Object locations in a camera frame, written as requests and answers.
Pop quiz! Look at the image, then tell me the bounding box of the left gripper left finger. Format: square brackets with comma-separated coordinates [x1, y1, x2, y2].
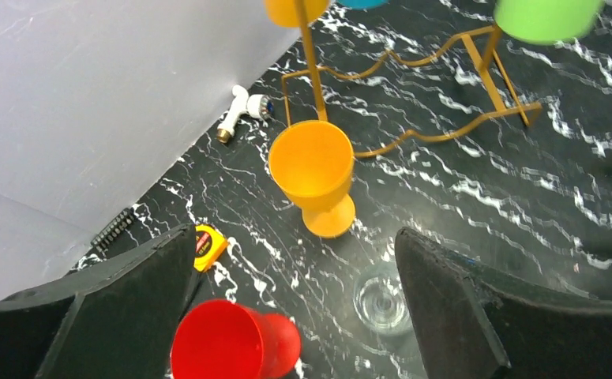
[0, 224, 196, 378]

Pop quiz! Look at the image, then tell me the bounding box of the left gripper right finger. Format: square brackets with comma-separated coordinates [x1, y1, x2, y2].
[394, 227, 612, 378]

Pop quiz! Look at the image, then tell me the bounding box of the orange wine glass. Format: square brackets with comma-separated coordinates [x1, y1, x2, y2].
[264, 0, 330, 28]
[268, 120, 356, 238]

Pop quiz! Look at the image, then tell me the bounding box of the gold wire glass rack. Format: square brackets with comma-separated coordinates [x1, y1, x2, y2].
[280, 0, 543, 159]

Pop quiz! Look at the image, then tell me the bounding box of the green plastic wine glass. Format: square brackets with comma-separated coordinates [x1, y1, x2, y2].
[494, 0, 604, 45]

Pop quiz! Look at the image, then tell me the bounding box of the blue wine glass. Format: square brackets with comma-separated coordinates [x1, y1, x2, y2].
[338, 0, 389, 9]

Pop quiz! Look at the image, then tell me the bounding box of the red plastic wine glass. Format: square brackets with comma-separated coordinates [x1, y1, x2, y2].
[170, 299, 302, 379]

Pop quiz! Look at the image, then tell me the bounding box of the small black comb strip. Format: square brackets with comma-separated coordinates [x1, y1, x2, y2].
[91, 208, 136, 252]

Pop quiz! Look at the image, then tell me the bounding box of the clear glass tumbler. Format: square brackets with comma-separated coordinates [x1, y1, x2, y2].
[352, 261, 412, 336]

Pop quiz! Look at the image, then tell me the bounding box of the white small fitting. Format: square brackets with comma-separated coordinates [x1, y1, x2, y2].
[216, 85, 274, 144]

